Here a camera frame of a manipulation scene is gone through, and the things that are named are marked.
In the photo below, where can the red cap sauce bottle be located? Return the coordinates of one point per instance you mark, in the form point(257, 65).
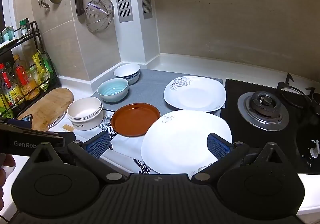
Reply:
point(7, 85)

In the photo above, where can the small white flower plate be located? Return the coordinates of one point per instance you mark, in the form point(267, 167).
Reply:
point(197, 95)

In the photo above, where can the light blue bowl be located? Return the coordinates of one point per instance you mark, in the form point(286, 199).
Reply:
point(112, 90)

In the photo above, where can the red label oil bottle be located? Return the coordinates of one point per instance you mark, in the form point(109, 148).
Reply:
point(21, 75)

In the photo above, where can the black spice rack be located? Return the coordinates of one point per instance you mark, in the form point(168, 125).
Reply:
point(57, 81)

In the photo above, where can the yellow green bottle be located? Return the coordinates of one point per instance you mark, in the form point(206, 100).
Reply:
point(5, 107)

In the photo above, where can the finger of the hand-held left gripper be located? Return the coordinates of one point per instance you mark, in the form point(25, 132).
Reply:
point(26, 118)

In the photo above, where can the stove knob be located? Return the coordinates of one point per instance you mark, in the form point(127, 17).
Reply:
point(315, 151)

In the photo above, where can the green cap spice jar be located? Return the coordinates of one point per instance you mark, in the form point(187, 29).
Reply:
point(24, 26)

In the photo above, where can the black gas stove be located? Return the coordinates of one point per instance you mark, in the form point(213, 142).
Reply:
point(232, 124)

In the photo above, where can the white bowl blue pattern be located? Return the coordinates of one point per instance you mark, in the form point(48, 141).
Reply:
point(126, 71)

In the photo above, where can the wooden cutting board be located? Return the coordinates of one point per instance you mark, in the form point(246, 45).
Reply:
point(47, 106)

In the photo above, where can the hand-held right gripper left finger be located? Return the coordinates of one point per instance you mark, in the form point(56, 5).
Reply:
point(98, 146)

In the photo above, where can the metal stove burner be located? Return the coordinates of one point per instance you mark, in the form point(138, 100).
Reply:
point(265, 107)

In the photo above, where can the black pan support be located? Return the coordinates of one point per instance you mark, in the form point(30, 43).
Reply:
point(288, 79)

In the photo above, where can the large white flower plate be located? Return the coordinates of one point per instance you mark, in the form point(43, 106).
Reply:
point(180, 141)

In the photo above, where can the cream round bowl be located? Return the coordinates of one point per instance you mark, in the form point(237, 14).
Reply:
point(83, 111)

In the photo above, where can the grey mat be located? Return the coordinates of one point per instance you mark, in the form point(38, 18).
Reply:
point(150, 88)

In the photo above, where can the person's left hand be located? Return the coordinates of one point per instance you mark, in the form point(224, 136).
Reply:
point(5, 161)

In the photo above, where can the brown round plate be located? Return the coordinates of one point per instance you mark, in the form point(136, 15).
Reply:
point(135, 119)

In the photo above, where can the yellow green packet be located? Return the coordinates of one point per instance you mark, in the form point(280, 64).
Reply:
point(41, 68)

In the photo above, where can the black white patterned cloth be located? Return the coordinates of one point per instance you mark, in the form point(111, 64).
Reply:
point(120, 142)

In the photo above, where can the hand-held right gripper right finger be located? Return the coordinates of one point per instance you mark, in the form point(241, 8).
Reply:
point(217, 148)

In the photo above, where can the teal container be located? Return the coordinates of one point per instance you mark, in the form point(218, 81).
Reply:
point(7, 33)

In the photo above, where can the small wooden piece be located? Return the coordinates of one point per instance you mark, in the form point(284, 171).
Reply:
point(68, 128)

